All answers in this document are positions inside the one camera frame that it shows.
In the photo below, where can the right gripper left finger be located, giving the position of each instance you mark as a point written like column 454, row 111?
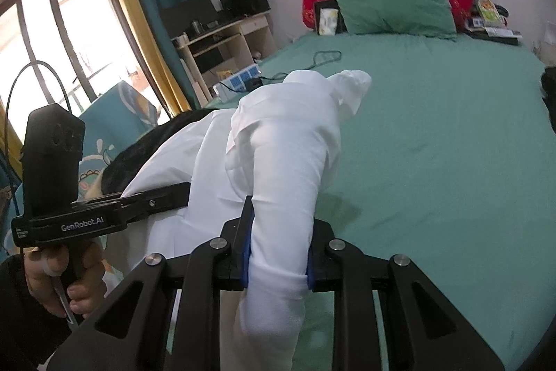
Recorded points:
column 234, row 266

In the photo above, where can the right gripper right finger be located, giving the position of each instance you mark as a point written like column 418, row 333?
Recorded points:
column 320, row 270

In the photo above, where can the white shirt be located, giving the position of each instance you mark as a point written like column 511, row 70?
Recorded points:
column 279, row 147

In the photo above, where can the person's left hand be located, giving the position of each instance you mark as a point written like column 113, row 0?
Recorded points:
column 85, row 294

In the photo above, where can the black garment pile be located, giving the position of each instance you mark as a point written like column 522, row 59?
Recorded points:
column 123, row 169

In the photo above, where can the teal patterned cushion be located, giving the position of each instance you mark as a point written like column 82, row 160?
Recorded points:
column 114, row 121

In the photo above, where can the white blue power strip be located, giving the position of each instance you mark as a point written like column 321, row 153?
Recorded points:
column 235, row 84

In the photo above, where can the green bed sheet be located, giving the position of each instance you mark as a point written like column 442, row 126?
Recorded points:
column 451, row 161

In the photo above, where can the wooden desk shelf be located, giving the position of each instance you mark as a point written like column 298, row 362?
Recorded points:
column 228, row 48

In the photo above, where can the green pillow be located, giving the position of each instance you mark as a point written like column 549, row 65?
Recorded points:
column 426, row 18

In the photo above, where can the black bag on floor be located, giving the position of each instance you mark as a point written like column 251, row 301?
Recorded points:
column 548, row 84

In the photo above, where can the books and items stack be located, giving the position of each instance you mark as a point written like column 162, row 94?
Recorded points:
column 489, row 21

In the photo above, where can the window with frame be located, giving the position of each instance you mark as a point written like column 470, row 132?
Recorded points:
column 66, row 51

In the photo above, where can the black picture frame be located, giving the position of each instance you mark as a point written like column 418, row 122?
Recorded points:
column 328, row 18

